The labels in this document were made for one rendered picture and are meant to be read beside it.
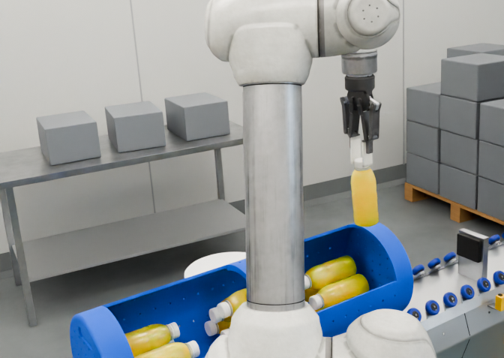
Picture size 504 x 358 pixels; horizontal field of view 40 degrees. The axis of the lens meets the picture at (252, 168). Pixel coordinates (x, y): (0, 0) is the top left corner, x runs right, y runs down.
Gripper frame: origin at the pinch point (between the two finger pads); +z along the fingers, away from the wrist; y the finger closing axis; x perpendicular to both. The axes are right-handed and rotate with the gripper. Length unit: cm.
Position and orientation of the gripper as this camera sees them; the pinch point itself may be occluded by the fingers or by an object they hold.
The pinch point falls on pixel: (361, 151)
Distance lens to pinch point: 180.8
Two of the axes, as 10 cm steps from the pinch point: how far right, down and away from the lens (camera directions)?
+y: -5.4, -2.1, 8.2
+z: 0.7, 9.5, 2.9
